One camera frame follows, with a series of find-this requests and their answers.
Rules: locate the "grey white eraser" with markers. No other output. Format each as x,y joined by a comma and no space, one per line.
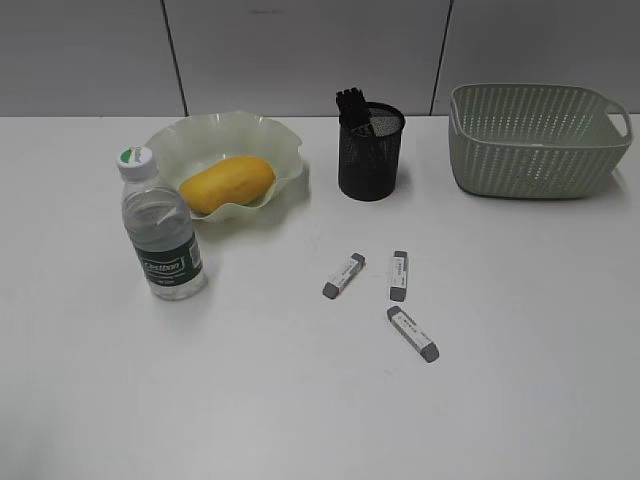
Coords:
399,276
413,334
343,276

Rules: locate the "black mesh pen holder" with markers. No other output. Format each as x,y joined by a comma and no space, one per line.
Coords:
367,166

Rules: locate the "clear water bottle green label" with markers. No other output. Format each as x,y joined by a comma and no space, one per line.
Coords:
159,226

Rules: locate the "black marker pen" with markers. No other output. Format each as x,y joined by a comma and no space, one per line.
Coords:
343,102
351,118
362,115

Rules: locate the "yellow mango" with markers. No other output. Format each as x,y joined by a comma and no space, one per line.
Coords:
237,180

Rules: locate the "pale green plastic basket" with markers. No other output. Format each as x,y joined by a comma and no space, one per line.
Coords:
535,141

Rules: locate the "pale green wavy glass plate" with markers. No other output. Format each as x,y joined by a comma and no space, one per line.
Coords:
194,143

